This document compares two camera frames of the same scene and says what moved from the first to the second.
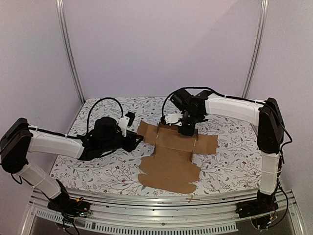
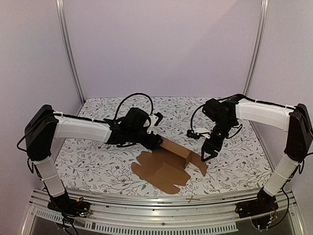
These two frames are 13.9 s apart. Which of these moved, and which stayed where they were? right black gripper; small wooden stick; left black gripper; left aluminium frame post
Moved: left black gripper; right black gripper
Stayed: left aluminium frame post; small wooden stick
